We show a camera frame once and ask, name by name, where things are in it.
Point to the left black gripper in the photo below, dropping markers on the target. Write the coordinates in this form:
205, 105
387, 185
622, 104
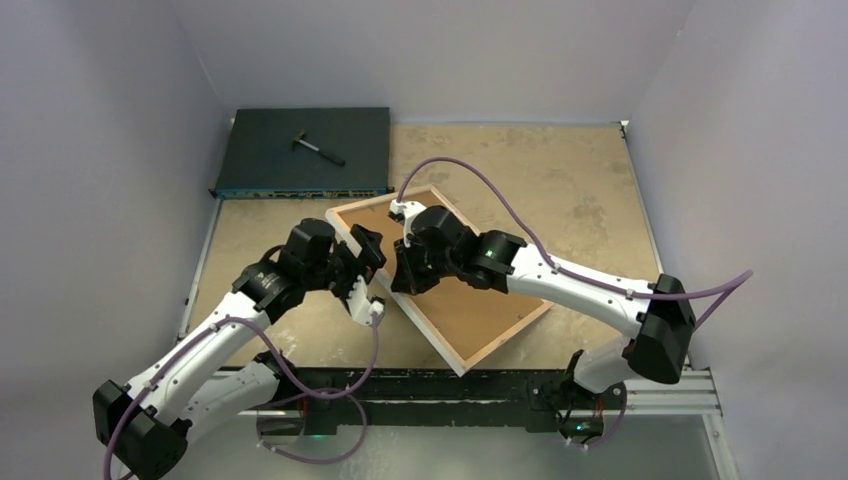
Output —
368, 261

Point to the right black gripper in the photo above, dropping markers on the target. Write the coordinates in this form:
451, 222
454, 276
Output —
408, 280

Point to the brown backing board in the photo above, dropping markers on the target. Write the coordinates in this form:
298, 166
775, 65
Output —
477, 311

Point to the wooden picture frame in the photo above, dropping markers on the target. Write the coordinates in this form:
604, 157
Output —
397, 311

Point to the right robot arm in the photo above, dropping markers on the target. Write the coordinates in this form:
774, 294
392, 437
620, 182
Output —
654, 322

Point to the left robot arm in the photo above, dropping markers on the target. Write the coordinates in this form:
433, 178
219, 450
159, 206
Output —
228, 363

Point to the small black hammer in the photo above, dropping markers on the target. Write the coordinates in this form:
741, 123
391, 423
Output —
300, 140

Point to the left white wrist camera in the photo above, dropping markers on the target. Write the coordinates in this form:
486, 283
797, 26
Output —
364, 308

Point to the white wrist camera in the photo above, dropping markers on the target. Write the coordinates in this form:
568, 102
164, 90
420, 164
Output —
364, 308
404, 213

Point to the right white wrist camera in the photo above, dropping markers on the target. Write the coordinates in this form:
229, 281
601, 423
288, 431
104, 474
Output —
404, 213

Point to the dark network switch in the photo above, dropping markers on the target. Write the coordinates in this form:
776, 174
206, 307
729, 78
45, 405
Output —
259, 164

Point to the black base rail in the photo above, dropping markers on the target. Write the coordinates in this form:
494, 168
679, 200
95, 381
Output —
324, 417

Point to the aluminium extrusion rail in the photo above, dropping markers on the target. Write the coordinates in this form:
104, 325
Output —
702, 391

